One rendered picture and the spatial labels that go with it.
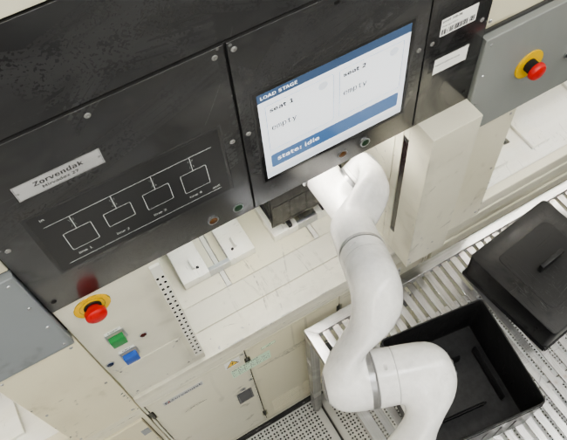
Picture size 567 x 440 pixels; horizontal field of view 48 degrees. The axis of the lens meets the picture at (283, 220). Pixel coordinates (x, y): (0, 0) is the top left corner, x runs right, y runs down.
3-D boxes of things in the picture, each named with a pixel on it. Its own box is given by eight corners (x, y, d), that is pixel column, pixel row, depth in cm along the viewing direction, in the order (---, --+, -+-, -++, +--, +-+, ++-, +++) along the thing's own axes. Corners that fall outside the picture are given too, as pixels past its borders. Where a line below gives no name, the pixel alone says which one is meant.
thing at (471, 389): (374, 363, 167) (379, 340, 152) (468, 324, 170) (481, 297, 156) (426, 468, 153) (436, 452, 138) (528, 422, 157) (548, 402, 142)
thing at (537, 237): (543, 353, 165) (558, 333, 154) (461, 272, 178) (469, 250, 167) (618, 287, 173) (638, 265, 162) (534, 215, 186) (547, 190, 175)
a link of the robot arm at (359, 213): (394, 199, 114) (358, 140, 141) (329, 257, 118) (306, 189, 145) (426, 229, 117) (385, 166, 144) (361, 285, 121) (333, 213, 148)
